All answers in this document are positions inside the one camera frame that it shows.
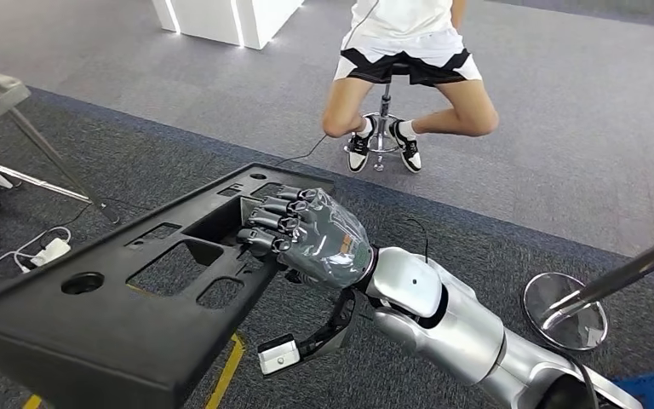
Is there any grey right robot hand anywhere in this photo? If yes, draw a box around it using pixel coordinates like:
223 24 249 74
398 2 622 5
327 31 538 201
235 186 376 290

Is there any white lit cabinet block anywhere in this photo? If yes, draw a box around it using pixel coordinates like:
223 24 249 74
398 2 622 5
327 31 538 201
151 0 306 51

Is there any chrome base stool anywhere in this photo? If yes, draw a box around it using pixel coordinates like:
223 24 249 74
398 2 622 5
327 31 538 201
343 61 418 172

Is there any white power strip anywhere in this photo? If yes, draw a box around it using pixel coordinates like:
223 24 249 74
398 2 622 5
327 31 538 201
29 237 73 268

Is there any thin black floor cable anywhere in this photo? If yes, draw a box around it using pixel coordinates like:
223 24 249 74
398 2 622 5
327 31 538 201
272 134 330 169

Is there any black camera bracket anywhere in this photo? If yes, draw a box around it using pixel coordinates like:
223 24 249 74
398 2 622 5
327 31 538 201
290 287 358 362

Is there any thick black cable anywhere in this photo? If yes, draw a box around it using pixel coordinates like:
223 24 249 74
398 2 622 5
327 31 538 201
577 364 602 409

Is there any black plastic panel part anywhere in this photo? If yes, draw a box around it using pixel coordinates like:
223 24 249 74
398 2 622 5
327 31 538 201
0 162 335 409

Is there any chrome stanchion post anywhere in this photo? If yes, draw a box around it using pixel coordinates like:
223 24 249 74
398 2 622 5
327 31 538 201
521 225 654 352

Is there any yellow floor tape square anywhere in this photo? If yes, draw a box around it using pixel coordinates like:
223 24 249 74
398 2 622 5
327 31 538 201
22 332 246 409

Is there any person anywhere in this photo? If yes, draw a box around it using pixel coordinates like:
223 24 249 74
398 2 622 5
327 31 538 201
321 0 500 175

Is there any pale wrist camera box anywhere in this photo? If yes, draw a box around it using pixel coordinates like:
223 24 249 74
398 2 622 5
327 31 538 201
256 334 301 377

